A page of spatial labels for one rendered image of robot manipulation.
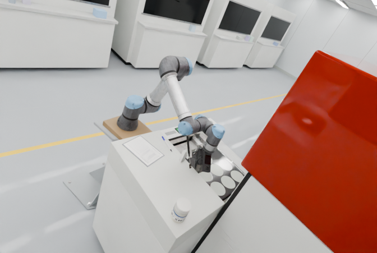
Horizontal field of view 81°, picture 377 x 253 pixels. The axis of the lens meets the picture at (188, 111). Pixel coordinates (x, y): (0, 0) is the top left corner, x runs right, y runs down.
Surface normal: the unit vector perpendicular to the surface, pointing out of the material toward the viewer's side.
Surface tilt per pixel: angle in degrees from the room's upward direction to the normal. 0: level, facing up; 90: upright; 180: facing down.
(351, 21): 90
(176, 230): 0
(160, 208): 0
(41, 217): 0
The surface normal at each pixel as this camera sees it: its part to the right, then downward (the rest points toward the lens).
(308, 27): -0.70, 0.14
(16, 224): 0.33, -0.80
